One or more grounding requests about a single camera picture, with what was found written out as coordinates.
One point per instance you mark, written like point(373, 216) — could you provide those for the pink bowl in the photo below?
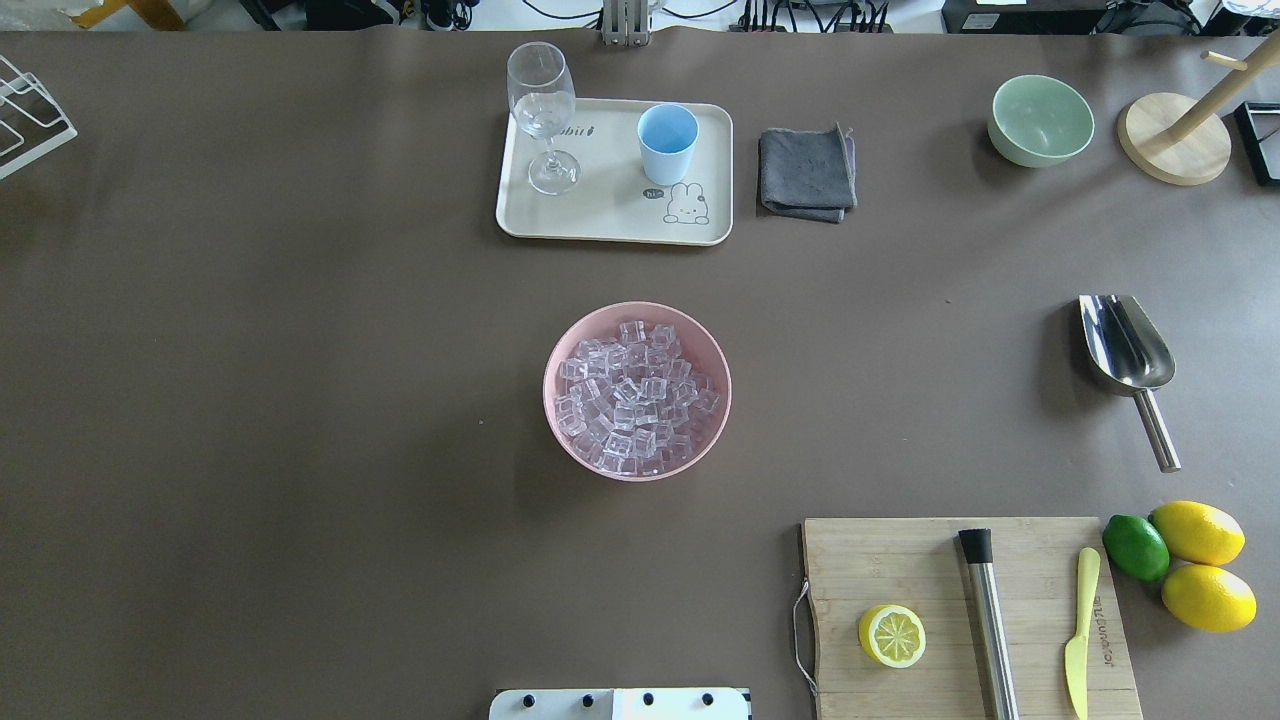
point(570, 420)

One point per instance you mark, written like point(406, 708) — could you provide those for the steel ice scoop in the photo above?
point(1133, 360)

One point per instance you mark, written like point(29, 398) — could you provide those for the pile of clear ice cubes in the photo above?
point(634, 395)

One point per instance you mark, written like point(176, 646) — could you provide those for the light blue cup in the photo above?
point(667, 134)

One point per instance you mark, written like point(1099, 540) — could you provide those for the wooden cup stand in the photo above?
point(1181, 140)

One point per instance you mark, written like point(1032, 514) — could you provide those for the cream rabbit tray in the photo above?
point(614, 200)

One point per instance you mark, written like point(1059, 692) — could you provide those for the grey folded cloth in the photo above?
point(808, 174)

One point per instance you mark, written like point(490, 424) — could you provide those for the clear wine glass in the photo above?
point(542, 99)

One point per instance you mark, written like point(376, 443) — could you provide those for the bamboo cutting board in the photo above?
point(854, 564)

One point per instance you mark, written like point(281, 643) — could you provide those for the half lemon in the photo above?
point(892, 635)

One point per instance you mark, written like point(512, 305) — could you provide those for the steel muddler black tip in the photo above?
point(978, 554)

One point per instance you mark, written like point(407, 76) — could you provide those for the green bowl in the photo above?
point(1039, 121)

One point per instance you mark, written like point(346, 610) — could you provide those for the yellow plastic knife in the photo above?
point(1076, 650)

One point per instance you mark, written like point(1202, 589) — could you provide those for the green lime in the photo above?
point(1136, 548)

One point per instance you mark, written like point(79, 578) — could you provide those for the upper yellow lemon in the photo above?
point(1198, 532)

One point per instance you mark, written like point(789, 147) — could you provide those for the yellow lemon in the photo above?
point(1198, 532)
point(1209, 598)

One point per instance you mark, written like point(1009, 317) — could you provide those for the lower yellow lemon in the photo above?
point(1209, 598)

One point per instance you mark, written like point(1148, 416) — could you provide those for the black glass holder tray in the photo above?
point(1257, 123)

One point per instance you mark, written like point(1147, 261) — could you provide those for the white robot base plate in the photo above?
point(623, 703)

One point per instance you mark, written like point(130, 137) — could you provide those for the white wire rack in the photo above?
point(32, 121)

